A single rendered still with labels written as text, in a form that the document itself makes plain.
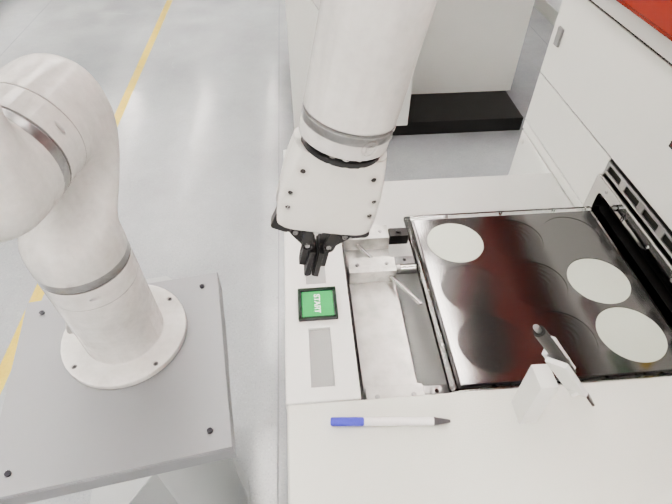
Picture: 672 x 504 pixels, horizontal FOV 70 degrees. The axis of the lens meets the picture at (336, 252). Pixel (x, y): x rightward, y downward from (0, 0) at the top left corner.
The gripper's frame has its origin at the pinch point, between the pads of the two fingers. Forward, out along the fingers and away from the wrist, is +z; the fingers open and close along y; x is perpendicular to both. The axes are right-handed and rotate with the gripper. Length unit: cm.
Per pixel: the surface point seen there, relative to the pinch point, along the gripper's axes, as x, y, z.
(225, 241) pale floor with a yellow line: -119, 13, 117
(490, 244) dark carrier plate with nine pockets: -20.9, -36.0, 14.5
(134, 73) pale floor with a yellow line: -288, 86, 132
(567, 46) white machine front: -63, -58, -8
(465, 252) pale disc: -19.3, -31.0, 15.5
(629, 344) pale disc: 1, -50, 11
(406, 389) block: 6.5, -15.8, 17.8
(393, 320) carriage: -7.1, -17.0, 20.4
